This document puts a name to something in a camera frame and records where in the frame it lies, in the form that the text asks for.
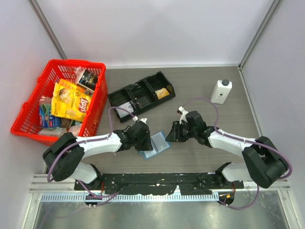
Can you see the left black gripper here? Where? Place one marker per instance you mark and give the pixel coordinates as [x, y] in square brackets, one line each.
[147, 146]

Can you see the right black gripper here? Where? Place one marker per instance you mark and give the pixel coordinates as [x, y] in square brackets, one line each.
[175, 134]

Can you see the blue leather card holder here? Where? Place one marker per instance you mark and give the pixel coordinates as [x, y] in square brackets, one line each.
[159, 144]

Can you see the gold card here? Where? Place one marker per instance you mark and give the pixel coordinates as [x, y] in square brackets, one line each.
[161, 93]

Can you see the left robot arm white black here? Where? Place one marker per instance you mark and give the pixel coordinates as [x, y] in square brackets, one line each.
[64, 157]

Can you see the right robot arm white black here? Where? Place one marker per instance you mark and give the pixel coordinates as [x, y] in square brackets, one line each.
[262, 164]

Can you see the white card in tray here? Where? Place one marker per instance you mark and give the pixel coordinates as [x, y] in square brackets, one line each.
[125, 109]

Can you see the black three-compartment organizer tray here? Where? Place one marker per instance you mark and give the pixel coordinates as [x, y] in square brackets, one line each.
[142, 94]

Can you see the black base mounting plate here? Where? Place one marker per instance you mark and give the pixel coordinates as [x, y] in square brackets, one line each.
[162, 183]

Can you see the white bottle grey cap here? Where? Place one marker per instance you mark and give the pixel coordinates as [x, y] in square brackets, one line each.
[221, 91]

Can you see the black snack box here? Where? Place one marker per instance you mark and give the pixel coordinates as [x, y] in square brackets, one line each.
[86, 80]

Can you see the yellow Lays chips bag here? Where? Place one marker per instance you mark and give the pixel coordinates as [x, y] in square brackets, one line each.
[69, 101]

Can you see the blue packaged item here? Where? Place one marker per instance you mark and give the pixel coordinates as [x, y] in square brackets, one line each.
[46, 119]

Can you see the red plastic shopping basket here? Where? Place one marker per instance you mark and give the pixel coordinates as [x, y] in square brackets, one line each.
[27, 122]

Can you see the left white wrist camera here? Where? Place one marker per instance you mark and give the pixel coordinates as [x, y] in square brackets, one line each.
[136, 119]

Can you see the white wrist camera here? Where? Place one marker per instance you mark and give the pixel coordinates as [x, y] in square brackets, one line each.
[182, 112]
[136, 119]

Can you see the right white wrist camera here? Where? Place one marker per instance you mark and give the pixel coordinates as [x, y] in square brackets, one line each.
[182, 112]

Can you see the aluminium rail frame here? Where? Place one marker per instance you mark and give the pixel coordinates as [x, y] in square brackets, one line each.
[70, 190]

